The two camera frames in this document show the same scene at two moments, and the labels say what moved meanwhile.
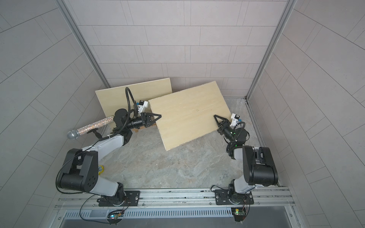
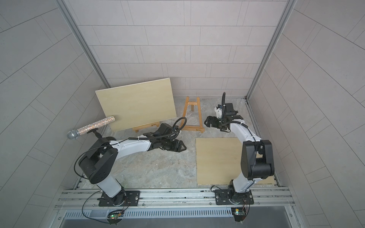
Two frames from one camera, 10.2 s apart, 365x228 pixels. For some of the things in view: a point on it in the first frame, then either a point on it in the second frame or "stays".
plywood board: x=112 y=99 stays
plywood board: x=188 y=114 to x=218 y=162
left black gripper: x=144 y=120 to x=178 y=148
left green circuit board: x=115 y=216 stays
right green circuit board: x=239 y=213 stays
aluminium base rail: x=270 y=202 stays
